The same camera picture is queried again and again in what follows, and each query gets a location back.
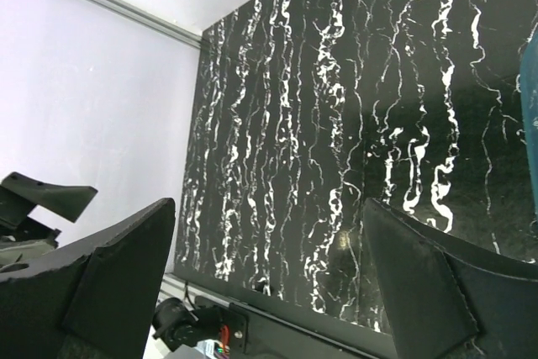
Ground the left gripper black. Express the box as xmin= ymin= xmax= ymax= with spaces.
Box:
xmin=1 ymin=172 xmax=98 ymax=267

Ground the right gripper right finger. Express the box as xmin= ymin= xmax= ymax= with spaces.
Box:
xmin=363 ymin=198 xmax=537 ymax=358

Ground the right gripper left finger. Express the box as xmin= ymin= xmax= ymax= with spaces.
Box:
xmin=1 ymin=198 xmax=176 ymax=358

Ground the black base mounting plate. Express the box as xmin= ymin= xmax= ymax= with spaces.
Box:
xmin=187 ymin=282 xmax=398 ymax=358

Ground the clear blue plastic bin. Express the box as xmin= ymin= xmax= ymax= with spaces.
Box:
xmin=520 ymin=35 xmax=538 ymax=213

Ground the aluminium front rail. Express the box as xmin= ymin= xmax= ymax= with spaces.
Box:
xmin=157 ymin=273 xmax=201 ymax=303

